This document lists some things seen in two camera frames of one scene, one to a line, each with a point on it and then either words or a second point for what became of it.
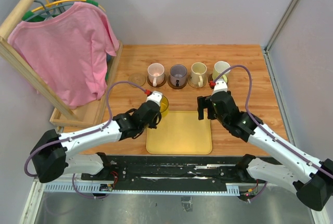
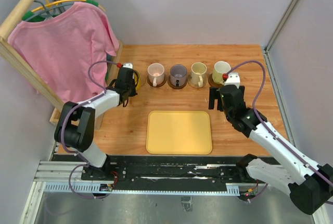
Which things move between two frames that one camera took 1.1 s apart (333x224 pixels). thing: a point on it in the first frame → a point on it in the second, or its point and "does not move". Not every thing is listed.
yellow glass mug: (164, 106) → (137, 81)
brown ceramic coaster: (174, 87) does not move
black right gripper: (204, 102) → (214, 94)
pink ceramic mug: (156, 73) does not move
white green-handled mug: (220, 66) does not move
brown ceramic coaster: (210, 78) does not move
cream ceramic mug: (198, 75) does not move
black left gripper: (153, 124) → (133, 92)
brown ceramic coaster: (157, 85) does not move
